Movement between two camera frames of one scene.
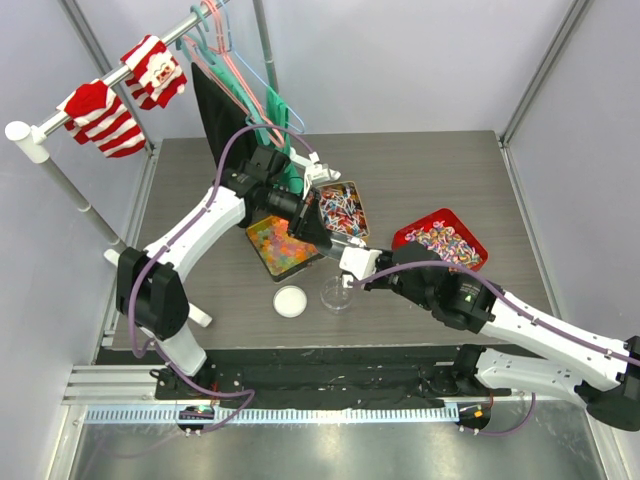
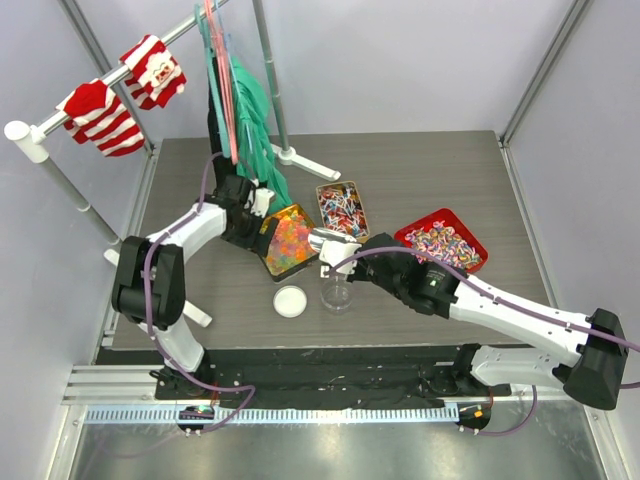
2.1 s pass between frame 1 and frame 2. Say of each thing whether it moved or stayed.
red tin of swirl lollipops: stayed
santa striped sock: stayed
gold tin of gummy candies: stayed
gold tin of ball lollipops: stayed
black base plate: stayed
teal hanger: moved
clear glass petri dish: stayed
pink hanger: moved
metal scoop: moved
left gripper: moved
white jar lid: stayed
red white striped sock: stayed
